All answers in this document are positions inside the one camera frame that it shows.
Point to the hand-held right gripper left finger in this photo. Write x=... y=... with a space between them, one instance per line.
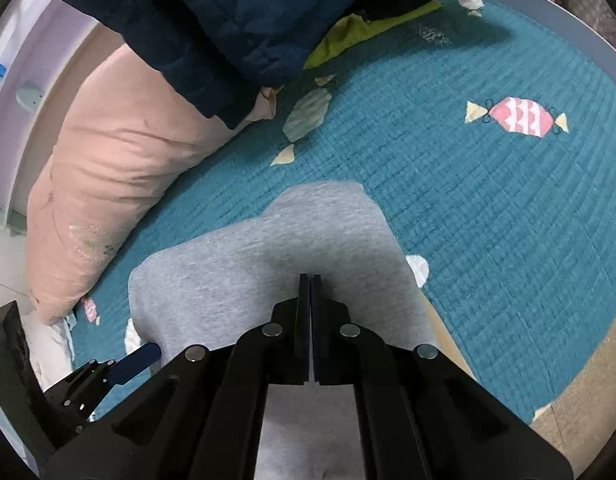
x=304 y=340

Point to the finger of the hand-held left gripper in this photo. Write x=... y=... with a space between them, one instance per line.
x=18 y=375
x=133 y=360

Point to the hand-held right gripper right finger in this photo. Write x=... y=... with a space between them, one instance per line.
x=317 y=340

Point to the grey and navy zip jacket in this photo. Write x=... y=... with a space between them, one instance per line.
x=298 y=240

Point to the white pillow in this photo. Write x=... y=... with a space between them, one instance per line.
x=50 y=350

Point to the khaki pants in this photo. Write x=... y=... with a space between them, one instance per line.
x=445 y=345

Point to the pink duvet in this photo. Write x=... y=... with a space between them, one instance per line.
x=113 y=160

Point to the teal quilted bed cover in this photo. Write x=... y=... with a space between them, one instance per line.
x=488 y=210

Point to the lavender headboard shelf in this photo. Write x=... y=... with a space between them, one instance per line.
x=18 y=125

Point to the yellow-green cloth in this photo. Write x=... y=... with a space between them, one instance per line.
x=348 y=35

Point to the navy and yellow puffer jacket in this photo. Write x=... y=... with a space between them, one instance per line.
x=213 y=10

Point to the dark hanging coat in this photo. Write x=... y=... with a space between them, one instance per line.
x=398 y=0

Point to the pale bed edge board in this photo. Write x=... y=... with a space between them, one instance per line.
x=563 y=17

